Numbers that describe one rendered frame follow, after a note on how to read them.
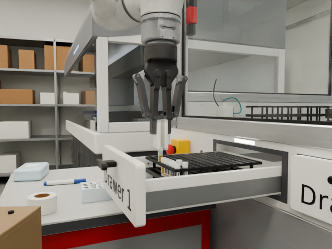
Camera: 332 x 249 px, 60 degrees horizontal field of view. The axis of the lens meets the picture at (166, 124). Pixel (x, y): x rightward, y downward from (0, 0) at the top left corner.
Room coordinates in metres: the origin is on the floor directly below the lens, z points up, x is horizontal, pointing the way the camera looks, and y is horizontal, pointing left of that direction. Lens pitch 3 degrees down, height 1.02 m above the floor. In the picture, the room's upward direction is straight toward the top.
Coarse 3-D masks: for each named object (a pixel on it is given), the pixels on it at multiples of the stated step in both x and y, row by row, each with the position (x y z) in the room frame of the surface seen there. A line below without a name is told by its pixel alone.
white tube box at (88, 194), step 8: (80, 184) 0.84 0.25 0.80; (88, 184) 0.85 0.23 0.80; (96, 184) 0.85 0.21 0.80; (80, 192) 0.85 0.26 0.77; (88, 192) 0.79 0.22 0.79; (96, 192) 0.80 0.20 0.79; (104, 192) 0.81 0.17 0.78; (88, 200) 0.79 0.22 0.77; (96, 200) 0.80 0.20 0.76; (104, 200) 0.81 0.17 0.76
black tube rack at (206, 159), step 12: (156, 156) 0.74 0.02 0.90; (168, 156) 0.73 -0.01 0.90; (180, 156) 0.73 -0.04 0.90; (192, 156) 0.73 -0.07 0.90; (204, 156) 0.73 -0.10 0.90; (216, 156) 0.73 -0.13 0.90; (228, 156) 0.74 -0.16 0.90; (156, 168) 0.71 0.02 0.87; (192, 168) 0.58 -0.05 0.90; (204, 168) 0.59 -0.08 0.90; (216, 168) 0.62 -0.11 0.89; (228, 168) 0.72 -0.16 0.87; (240, 168) 0.72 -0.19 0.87
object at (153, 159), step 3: (147, 156) 0.73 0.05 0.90; (150, 156) 0.73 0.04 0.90; (147, 159) 0.71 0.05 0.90; (150, 159) 0.69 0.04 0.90; (153, 159) 0.69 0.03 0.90; (156, 159) 0.69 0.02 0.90; (153, 162) 0.68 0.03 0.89; (156, 162) 0.66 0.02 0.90; (159, 162) 0.65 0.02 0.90; (159, 165) 0.64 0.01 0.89; (162, 165) 0.62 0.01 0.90; (165, 165) 0.61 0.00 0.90; (168, 168) 0.59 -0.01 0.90; (171, 168) 0.58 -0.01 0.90; (180, 168) 0.58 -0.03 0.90; (174, 171) 0.57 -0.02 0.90; (177, 171) 0.57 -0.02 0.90; (180, 171) 0.57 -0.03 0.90
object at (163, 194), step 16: (144, 160) 0.75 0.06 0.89; (256, 160) 0.72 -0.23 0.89; (176, 176) 0.53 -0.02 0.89; (192, 176) 0.54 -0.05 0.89; (208, 176) 0.55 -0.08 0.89; (224, 176) 0.57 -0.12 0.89; (240, 176) 0.58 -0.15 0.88; (256, 176) 0.60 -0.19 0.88; (272, 176) 0.62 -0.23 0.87; (160, 192) 0.51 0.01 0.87; (176, 192) 0.52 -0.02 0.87; (192, 192) 0.54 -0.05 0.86; (208, 192) 0.55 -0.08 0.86; (224, 192) 0.57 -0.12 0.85; (240, 192) 0.58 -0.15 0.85; (256, 192) 0.60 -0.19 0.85; (272, 192) 0.61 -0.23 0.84; (160, 208) 0.51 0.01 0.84; (176, 208) 0.53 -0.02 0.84
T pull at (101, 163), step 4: (96, 160) 0.62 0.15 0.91; (100, 160) 0.60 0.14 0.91; (104, 160) 0.61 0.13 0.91; (108, 160) 0.61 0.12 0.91; (112, 160) 0.61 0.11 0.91; (96, 164) 0.61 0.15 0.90; (100, 164) 0.57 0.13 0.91; (104, 164) 0.57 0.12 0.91; (108, 164) 0.59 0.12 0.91; (112, 164) 0.59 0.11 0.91; (116, 164) 0.60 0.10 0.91; (100, 168) 0.57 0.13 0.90; (104, 168) 0.56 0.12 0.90
